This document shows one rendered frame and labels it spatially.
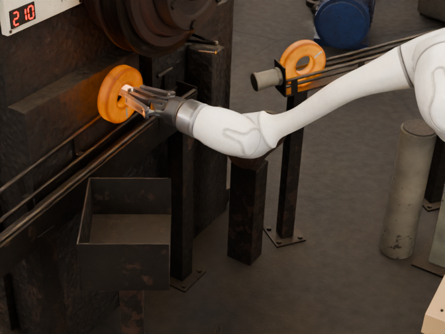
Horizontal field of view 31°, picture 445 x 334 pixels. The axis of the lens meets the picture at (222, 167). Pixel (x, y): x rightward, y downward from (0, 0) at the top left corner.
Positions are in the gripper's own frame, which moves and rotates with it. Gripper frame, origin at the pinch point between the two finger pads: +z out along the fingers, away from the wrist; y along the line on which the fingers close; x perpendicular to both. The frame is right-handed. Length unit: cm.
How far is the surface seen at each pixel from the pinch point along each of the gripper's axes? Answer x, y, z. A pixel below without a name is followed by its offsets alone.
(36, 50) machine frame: 13.2, -16.2, 13.6
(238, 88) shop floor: -88, 157, 52
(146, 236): -22.7, -22.4, -25.8
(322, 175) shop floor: -84, 112, -17
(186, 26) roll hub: 16.0, 14.5, -10.2
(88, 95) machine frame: -2.6, -4.8, 7.2
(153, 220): -22.3, -16.6, -23.9
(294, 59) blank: -10, 64, -19
